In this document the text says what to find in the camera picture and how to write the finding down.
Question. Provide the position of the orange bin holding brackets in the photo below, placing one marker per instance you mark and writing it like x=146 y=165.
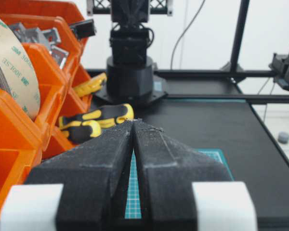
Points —
x=48 y=14

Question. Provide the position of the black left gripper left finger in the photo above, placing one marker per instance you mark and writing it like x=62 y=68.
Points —
x=95 y=176

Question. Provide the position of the teal cutting mat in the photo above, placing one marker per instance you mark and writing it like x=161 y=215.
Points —
x=133 y=207

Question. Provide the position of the orange bin holding screwdrivers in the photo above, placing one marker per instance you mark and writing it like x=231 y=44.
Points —
x=72 y=105

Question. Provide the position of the grey metal corner brackets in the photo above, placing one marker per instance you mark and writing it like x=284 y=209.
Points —
x=50 y=38

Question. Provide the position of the orange bin holding tape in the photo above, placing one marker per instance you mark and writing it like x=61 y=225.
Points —
x=23 y=140

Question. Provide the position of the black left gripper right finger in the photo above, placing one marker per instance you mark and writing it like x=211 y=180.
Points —
x=166 y=169

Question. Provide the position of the beige adhesive tape roll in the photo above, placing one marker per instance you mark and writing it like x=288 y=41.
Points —
x=17 y=74

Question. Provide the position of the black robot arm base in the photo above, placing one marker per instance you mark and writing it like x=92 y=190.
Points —
x=129 y=70

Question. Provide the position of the small grey cap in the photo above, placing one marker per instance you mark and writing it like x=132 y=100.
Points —
x=283 y=137

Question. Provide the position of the black device at right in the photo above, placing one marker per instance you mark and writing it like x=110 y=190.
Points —
x=280 y=65

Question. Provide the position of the black aluminium frame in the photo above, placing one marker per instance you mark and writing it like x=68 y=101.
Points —
x=230 y=71

